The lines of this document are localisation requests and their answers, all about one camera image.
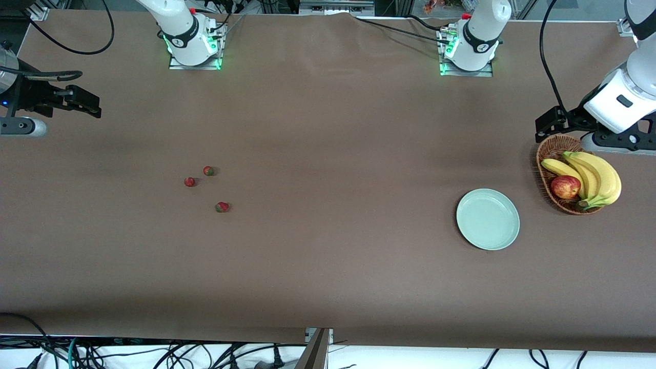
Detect pale green round plate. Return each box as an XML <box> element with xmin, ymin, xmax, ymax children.
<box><xmin>456</xmin><ymin>188</ymin><xmax>520</xmax><ymax>251</ymax></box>

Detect brown wicker basket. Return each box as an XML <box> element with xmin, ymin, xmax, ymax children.
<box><xmin>536</xmin><ymin>135</ymin><xmax>608</xmax><ymax>215</ymax></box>

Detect red apple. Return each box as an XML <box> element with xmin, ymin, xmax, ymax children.
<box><xmin>550</xmin><ymin>175</ymin><xmax>582</xmax><ymax>200</ymax></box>

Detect yellow banana bunch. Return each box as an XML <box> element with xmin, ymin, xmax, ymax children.
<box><xmin>542</xmin><ymin>151</ymin><xmax>622</xmax><ymax>211</ymax></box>

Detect grey background device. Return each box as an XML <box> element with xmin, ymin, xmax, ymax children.
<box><xmin>299</xmin><ymin>0</ymin><xmax>376</xmax><ymax>16</ymax></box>

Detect brown table cover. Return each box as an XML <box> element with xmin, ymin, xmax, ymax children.
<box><xmin>0</xmin><ymin>10</ymin><xmax>656</xmax><ymax>354</ymax></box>

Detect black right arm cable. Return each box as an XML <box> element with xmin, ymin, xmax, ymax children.
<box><xmin>0</xmin><ymin>0</ymin><xmax>115</xmax><ymax>83</ymax></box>

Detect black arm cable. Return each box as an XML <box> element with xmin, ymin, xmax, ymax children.
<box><xmin>539</xmin><ymin>0</ymin><xmax>567</xmax><ymax>113</ymax></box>
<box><xmin>0</xmin><ymin>0</ymin><xmax>115</xmax><ymax>83</ymax></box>

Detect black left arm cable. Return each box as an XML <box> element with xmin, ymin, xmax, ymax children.
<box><xmin>539</xmin><ymin>0</ymin><xmax>567</xmax><ymax>113</ymax></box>

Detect aluminium frame profile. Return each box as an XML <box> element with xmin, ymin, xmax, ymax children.
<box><xmin>20</xmin><ymin>0</ymin><xmax>50</xmax><ymax>22</ymax></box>

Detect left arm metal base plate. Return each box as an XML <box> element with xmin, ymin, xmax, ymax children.
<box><xmin>439</xmin><ymin>28</ymin><xmax>494</xmax><ymax>78</ymax></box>

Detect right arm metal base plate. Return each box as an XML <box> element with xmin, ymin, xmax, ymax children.
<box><xmin>169</xmin><ymin>20</ymin><xmax>223</xmax><ymax>71</ymax></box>

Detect short black table cable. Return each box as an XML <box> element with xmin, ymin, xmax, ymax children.
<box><xmin>407</xmin><ymin>14</ymin><xmax>444</xmax><ymax>31</ymax></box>

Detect long black table cable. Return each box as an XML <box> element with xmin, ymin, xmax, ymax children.
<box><xmin>354</xmin><ymin>17</ymin><xmax>452</xmax><ymax>44</ymax></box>

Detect black looping floor cable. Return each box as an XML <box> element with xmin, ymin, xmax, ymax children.
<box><xmin>0</xmin><ymin>311</ymin><xmax>53</xmax><ymax>355</ymax></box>

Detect aluminium table post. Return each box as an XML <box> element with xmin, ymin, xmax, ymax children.
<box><xmin>295</xmin><ymin>327</ymin><xmax>334</xmax><ymax>369</ymax></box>

